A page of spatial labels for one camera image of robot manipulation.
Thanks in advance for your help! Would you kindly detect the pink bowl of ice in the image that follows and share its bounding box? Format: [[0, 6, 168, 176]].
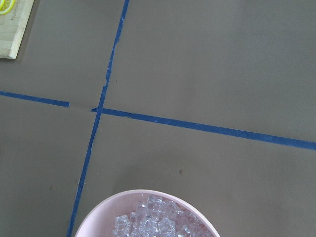
[[76, 190, 219, 237]]

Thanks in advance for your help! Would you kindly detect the bamboo cutting board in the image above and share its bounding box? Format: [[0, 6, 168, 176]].
[[0, 0, 34, 59]]

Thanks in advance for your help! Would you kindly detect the yellow lemon slice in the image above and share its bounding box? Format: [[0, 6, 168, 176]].
[[0, 0, 15, 15]]

